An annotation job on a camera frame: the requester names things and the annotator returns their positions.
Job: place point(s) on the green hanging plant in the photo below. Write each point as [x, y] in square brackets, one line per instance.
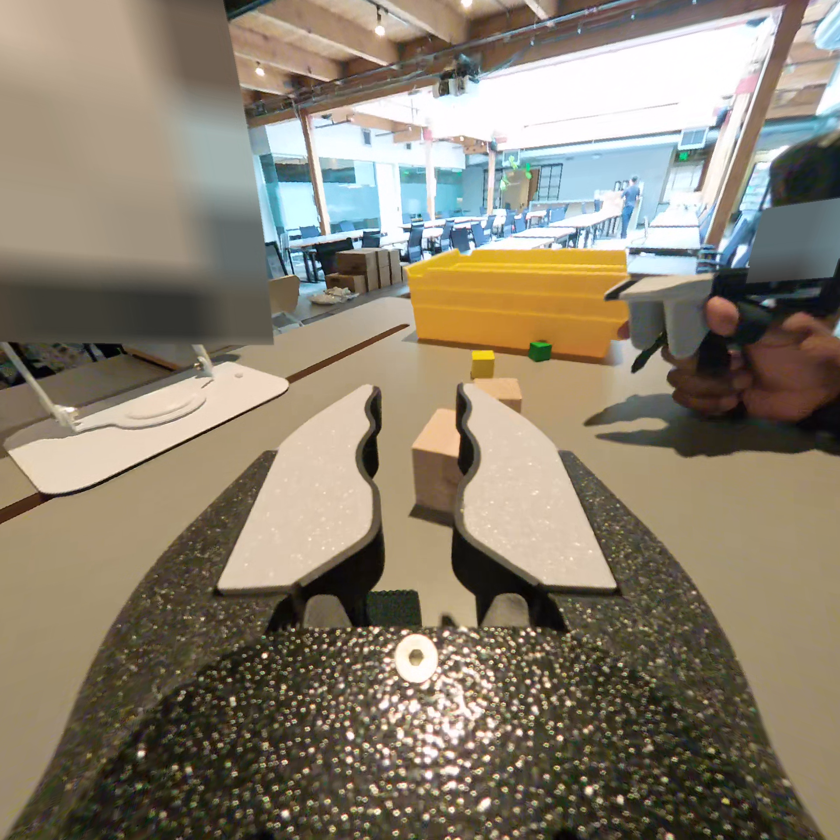
[515, 170]

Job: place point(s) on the yellow plastic bin stack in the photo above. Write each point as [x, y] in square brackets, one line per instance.
[512, 302]

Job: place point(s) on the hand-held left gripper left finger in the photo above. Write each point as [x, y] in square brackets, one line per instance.
[302, 499]

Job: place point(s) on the white crumpled paper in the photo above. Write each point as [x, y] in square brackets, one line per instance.
[333, 296]

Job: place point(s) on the natural wooden cube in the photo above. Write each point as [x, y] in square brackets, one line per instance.
[502, 392]
[433, 453]

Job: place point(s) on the green wooden cube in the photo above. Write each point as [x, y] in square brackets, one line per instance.
[539, 351]

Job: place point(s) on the rows of long tables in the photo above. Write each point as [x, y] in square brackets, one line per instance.
[590, 223]

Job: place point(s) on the person's right hand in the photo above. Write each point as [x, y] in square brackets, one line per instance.
[787, 374]

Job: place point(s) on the group of black office chairs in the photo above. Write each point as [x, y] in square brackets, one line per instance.
[420, 239]

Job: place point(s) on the stack of cardboard boxes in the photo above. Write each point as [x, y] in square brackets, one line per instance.
[364, 269]

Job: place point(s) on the yellow wooden cube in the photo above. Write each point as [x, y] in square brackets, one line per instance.
[482, 364]

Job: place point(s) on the tan rounded panel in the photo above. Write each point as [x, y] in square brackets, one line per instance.
[284, 294]

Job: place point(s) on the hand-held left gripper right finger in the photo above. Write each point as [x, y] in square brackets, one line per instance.
[525, 505]

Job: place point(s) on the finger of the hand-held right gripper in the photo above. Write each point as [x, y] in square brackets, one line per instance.
[646, 321]
[689, 321]

